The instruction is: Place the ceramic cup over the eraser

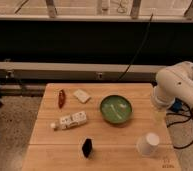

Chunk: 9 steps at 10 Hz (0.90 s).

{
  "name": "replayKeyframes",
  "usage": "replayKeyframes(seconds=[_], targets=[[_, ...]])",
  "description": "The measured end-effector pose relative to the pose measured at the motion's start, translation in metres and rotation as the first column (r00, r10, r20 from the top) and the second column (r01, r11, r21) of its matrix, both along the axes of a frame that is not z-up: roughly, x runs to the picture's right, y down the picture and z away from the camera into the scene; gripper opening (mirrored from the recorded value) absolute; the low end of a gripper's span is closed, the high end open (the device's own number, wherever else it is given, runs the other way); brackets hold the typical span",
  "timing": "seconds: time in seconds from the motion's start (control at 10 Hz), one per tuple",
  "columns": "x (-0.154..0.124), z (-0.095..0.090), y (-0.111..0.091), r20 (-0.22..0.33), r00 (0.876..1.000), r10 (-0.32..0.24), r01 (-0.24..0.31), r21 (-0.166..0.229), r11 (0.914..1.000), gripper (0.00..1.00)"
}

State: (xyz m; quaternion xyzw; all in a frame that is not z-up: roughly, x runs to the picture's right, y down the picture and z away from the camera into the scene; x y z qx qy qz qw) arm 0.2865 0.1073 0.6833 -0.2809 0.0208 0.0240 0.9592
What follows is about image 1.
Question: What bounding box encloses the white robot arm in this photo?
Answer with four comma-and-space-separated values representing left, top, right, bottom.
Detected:
151, 61, 193, 110

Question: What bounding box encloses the black eraser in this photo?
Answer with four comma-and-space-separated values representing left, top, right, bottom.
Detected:
82, 138, 93, 158

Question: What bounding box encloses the white rectangular block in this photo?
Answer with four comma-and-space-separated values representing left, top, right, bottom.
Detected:
73, 89, 91, 103

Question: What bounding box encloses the green bowl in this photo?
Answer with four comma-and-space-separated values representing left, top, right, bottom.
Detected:
100, 95, 133, 124

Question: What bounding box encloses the white plastic bottle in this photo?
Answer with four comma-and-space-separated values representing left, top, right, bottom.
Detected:
50, 111, 87, 130

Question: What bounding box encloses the blue box on floor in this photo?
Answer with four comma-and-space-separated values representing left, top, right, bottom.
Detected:
170, 99, 182, 113

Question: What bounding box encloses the black hanging cable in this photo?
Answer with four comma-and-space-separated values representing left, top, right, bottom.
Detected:
115, 13, 154, 83

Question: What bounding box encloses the black floor cable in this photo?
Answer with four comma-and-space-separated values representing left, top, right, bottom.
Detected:
165, 101, 193, 150

